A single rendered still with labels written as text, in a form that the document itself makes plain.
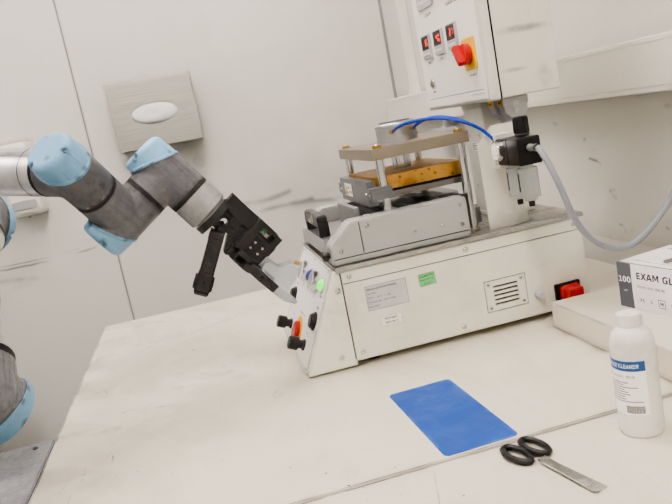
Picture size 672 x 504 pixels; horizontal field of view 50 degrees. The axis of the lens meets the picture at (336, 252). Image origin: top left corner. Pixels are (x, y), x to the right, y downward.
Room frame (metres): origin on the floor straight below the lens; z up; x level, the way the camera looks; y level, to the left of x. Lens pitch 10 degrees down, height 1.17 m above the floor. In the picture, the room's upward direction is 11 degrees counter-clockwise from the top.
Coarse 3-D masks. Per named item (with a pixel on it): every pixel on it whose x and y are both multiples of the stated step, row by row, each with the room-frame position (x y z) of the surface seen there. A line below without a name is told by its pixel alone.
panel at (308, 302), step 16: (304, 256) 1.46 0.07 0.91; (320, 272) 1.27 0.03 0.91; (304, 288) 1.38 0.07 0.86; (304, 304) 1.34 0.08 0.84; (320, 304) 1.21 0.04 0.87; (304, 320) 1.30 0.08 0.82; (288, 336) 1.42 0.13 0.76; (304, 336) 1.27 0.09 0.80; (304, 352) 1.24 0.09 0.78; (304, 368) 1.21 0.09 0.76
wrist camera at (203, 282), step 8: (216, 232) 1.17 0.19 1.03; (208, 240) 1.17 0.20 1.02; (216, 240) 1.17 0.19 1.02; (208, 248) 1.17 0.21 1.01; (216, 248) 1.17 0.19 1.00; (208, 256) 1.17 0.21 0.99; (216, 256) 1.17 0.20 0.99; (208, 264) 1.17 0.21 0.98; (216, 264) 1.17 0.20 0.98; (200, 272) 1.17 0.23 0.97; (208, 272) 1.17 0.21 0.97; (200, 280) 1.16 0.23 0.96; (208, 280) 1.17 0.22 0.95; (200, 288) 1.16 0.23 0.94; (208, 288) 1.17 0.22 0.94
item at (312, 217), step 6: (306, 210) 1.40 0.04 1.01; (312, 210) 1.38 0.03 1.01; (306, 216) 1.39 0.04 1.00; (312, 216) 1.32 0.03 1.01; (318, 216) 1.28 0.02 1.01; (324, 216) 1.28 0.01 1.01; (306, 222) 1.41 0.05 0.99; (312, 222) 1.33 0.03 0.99; (318, 222) 1.27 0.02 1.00; (324, 222) 1.27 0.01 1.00; (312, 228) 1.41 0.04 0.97; (318, 228) 1.27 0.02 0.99; (324, 228) 1.27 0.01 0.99; (324, 234) 1.27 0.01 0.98; (330, 234) 1.28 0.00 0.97
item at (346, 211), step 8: (344, 208) 1.37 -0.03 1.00; (352, 208) 1.29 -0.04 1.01; (344, 216) 1.38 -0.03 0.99; (352, 216) 1.31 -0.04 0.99; (480, 216) 1.29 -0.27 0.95; (336, 224) 1.41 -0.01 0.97; (312, 232) 1.36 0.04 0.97; (312, 240) 1.38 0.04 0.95; (320, 240) 1.28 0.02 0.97; (328, 240) 1.24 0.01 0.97; (320, 248) 1.29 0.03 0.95
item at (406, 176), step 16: (400, 160) 1.36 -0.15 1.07; (416, 160) 1.47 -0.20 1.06; (432, 160) 1.39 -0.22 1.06; (448, 160) 1.32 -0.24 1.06; (352, 176) 1.43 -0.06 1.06; (368, 176) 1.32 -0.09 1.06; (400, 176) 1.27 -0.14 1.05; (416, 176) 1.28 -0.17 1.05; (432, 176) 1.28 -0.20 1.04; (448, 176) 1.29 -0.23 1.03; (400, 192) 1.27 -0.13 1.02
